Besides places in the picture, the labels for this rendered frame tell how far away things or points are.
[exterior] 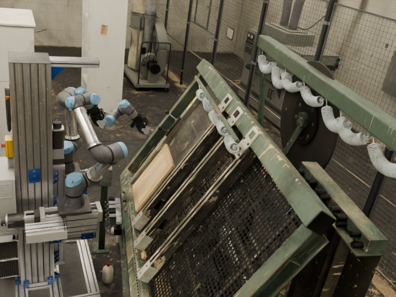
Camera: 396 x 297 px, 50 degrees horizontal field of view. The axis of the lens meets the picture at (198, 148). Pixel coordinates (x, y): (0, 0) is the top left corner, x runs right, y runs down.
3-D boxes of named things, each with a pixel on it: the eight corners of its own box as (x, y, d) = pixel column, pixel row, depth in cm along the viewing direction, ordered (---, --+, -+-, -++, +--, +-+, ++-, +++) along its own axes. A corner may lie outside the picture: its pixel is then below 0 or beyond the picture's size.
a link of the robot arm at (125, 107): (118, 101, 331) (126, 96, 328) (126, 111, 337) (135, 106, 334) (116, 107, 325) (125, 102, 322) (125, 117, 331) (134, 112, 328)
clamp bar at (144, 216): (139, 224, 321) (112, 210, 310) (239, 101, 291) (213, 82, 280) (140, 232, 312) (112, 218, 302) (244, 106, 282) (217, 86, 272)
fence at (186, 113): (133, 182, 373) (129, 180, 371) (200, 98, 349) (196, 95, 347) (134, 185, 368) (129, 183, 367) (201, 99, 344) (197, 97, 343)
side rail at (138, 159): (137, 171, 397) (126, 165, 392) (210, 78, 369) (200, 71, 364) (137, 174, 392) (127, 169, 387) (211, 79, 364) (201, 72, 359)
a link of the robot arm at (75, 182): (61, 191, 301) (61, 174, 295) (78, 185, 310) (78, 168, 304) (71, 198, 294) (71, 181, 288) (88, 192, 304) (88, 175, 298)
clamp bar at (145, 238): (142, 244, 300) (113, 230, 290) (250, 114, 271) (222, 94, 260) (143, 253, 292) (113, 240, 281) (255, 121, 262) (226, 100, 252)
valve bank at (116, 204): (103, 211, 380) (104, 189, 370) (119, 211, 384) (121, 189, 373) (104, 248, 337) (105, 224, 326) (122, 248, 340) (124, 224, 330)
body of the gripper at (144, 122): (146, 128, 336) (137, 118, 329) (138, 131, 341) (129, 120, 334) (149, 121, 341) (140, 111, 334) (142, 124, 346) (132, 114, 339)
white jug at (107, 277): (101, 276, 388) (102, 259, 379) (112, 276, 390) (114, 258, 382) (101, 284, 379) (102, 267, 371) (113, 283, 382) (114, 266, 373)
